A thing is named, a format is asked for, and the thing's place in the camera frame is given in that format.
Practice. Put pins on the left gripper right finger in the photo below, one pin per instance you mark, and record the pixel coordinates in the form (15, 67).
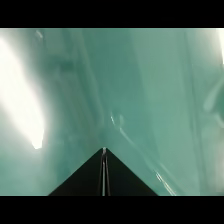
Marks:
(128, 181)

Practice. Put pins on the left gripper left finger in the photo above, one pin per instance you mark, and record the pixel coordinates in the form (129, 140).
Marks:
(83, 181)

